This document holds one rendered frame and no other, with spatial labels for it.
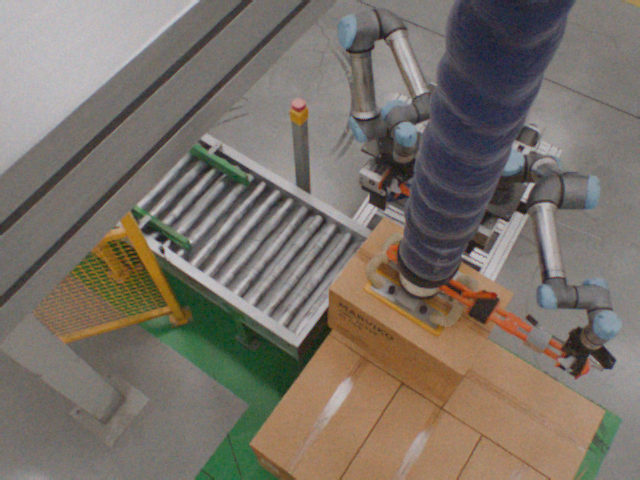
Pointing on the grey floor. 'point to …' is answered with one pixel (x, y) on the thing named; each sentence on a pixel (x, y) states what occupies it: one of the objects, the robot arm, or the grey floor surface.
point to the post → (301, 148)
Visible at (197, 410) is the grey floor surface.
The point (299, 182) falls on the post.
